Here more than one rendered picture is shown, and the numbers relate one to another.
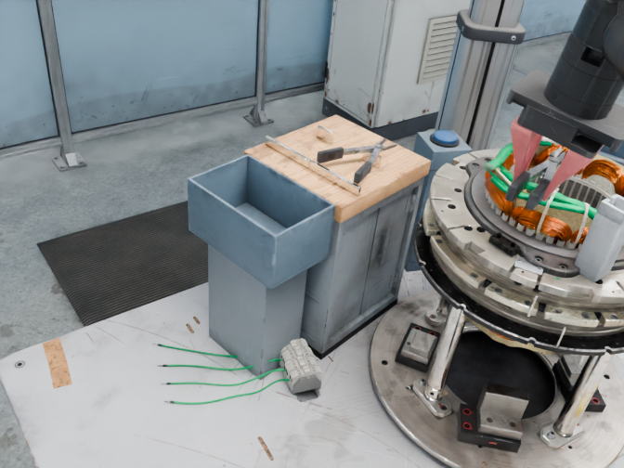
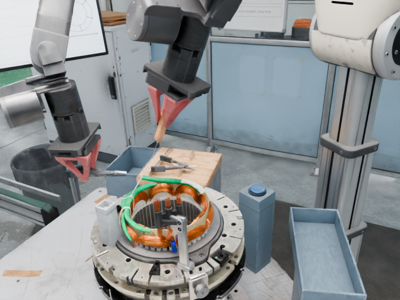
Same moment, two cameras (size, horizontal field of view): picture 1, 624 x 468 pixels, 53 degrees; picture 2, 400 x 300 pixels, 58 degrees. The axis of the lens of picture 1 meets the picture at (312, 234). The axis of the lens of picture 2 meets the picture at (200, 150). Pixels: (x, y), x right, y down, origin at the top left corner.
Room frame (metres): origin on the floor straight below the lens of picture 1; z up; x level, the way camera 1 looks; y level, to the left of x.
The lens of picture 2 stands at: (0.50, -0.90, 1.58)
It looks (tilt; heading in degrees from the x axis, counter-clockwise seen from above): 27 degrees down; 67
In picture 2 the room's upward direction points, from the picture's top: 2 degrees counter-clockwise
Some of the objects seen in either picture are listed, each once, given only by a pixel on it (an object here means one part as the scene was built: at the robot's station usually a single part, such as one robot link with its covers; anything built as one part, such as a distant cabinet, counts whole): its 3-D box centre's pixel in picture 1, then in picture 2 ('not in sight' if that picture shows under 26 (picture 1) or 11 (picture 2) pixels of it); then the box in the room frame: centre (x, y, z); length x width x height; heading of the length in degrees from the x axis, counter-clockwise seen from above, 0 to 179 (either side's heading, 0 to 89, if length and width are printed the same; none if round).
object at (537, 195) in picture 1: (538, 194); (75, 174); (0.51, -0.21, 1.21); 0.04 x 0.01 x 0.02; 148
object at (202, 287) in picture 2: not in sight; (201, 291); (0.67, -0.48, 1.07); 0.03 x 0.01 x 0.03; 179
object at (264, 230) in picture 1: (256, 275); (138, 197); (0.69, 0.07, 0.92); 0.17 x 0.11 x 0.28; 50
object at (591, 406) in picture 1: (578, 386); not in sight; (0.65, -0.42, 0.81); 0.08 x 0.05 x 0.01; 5
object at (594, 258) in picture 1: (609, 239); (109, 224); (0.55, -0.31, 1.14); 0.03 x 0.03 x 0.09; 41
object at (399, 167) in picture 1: (338, 162); (181, 168); (0.80, -0.03, 1.05); 0.20 x 0.19 x 0.02; 140
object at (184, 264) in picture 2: not in sight; (184, 242); (0.66, -0.44, 1.15); 0.03 x 0.02 x 0.12; 123
